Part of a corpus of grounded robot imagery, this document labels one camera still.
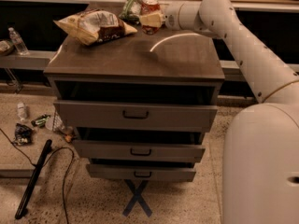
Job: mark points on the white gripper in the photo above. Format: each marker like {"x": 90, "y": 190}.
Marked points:
{"x": 171, "y": 19}

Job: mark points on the red coke can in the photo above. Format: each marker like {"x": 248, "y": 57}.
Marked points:
{"x": 147, "y": 7}

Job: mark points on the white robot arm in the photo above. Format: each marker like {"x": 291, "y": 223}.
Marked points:
{"x": 261, "y": 148}

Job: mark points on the green chip bag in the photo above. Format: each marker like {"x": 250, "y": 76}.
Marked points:
{"x": 131, "y": 11}

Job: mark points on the brown chip bag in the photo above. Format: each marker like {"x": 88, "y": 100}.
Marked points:
{"x": 95, "y": 26}

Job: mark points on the green can on floor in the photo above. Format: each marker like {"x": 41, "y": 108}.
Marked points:
{"x": 40, "y": 121}

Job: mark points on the dark snack bag on floor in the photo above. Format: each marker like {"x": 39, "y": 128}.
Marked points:
{"x": 23, "y": 134}

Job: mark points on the grey drawer cabinet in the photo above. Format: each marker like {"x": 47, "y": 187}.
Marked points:
{"x": 167, "y": 68}

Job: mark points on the top grey drawer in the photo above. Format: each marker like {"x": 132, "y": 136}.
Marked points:
{"x": 173, "y": 118}

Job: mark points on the grey drawer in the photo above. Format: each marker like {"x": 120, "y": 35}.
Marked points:
{"x": 141, "y": 173}
{"x": 173, "y": 118}
{"x": 138, "y": 151}

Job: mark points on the clear water bottle on ledge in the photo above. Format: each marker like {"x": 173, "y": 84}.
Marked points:
{"x": 17, "y": 41}

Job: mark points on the clear cup on floor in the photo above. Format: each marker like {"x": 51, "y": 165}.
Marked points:
{"x": 55, "y": 124}

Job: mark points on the middle grey drawer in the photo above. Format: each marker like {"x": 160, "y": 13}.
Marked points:
{"x": 138, "y": 151}

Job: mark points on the bowl on left ledge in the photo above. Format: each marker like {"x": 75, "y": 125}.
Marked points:
{"x": 6, "y": 47}

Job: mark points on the plastic bottle on floor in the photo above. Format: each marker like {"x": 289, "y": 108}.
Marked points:
{"x": 22, "y": 111}

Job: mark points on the bottom grey drawer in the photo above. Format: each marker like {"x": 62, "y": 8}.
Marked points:
{"x": 141, "y": 173}

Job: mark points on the black bar on floor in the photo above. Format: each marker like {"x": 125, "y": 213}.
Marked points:
{"x": 21, "y": 211}

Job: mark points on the blue tape cross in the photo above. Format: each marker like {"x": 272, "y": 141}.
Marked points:
{"x": 136, "y": 198}

